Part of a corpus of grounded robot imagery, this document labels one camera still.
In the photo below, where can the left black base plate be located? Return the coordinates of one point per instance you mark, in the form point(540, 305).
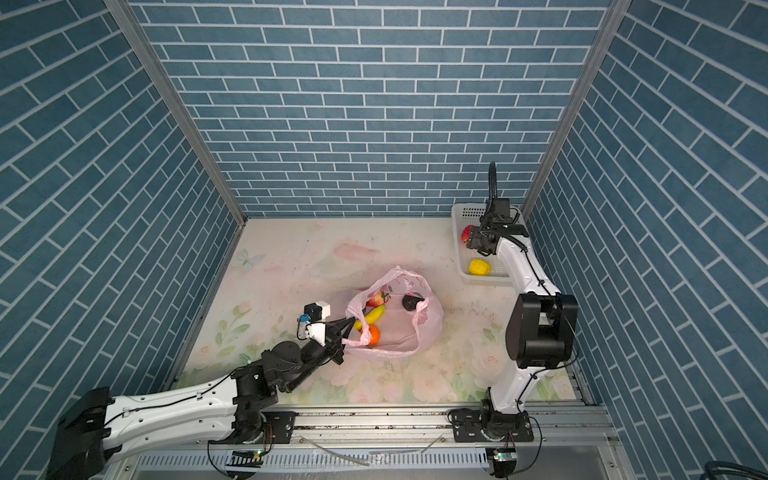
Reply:
point(267, 428)

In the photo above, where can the dark avocado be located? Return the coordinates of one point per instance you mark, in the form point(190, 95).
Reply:
point(410, 302)

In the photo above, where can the red fruit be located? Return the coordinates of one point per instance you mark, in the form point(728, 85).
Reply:
point(466, 234)

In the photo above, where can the red yellow apple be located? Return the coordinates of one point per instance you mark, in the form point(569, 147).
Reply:
point(379, 299)

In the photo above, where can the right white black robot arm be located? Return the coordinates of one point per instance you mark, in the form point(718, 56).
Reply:
point(540, 333)

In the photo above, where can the aluminium mounting rail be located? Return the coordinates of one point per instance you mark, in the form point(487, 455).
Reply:
point(403, 426)

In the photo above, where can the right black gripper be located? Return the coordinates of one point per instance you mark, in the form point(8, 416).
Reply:
point(475, 238)

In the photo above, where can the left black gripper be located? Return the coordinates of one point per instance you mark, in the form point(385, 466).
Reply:
point(335, 331)

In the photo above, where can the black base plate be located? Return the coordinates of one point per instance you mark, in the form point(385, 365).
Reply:
point(476, 425)
point(267, 428)

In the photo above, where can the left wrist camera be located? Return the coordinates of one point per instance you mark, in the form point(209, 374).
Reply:
point(311, 324)

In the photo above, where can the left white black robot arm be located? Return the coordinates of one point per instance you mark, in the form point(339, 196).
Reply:
point(100, 428)

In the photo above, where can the yellow banana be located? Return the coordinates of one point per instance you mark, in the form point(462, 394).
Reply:
point(371, 318)

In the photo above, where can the pink plastic bag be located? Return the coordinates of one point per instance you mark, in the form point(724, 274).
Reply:
point(403, 333)

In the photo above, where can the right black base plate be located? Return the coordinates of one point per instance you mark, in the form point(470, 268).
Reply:
point(476, 425)

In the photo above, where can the orange fruit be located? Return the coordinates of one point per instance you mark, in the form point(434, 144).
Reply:
point(375, 335)

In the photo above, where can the white slotted cable duct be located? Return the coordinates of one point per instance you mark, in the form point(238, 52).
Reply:
point(306, 460)

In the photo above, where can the yellow lemon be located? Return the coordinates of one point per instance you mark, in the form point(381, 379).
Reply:
point(478, 267)

